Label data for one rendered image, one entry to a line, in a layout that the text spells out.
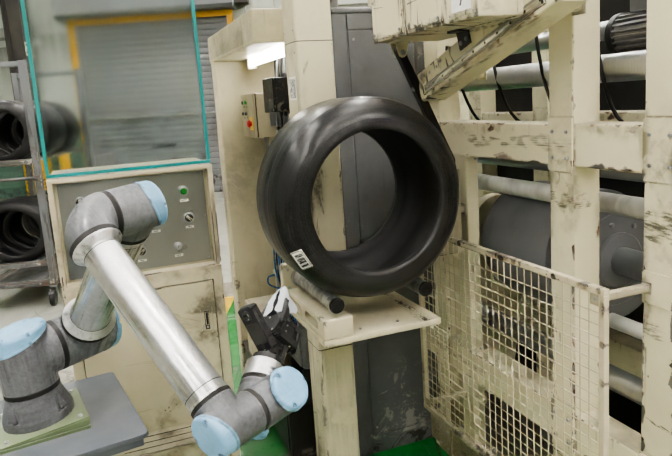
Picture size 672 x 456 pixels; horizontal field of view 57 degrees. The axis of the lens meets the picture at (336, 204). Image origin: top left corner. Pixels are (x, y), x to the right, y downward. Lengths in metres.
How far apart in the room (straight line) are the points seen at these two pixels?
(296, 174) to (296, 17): 0.60
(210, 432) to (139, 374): 1.22
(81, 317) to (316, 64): 1.04
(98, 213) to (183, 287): 0.94
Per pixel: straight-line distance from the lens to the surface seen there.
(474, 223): 2.29
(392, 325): 1.87
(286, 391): 1.30
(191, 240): 2.37
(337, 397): 2.29
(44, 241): 5.36
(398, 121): 1.74
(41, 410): 1.99
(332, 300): 1.75
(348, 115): 1.69
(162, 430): 2.54
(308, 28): 2.06
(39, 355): 1.95
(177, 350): 1.30
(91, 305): 1.84
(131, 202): 1.52
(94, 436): 1.94
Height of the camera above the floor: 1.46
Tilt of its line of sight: 9 degrees down
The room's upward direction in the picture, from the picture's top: 4 degrees counter-clockwise
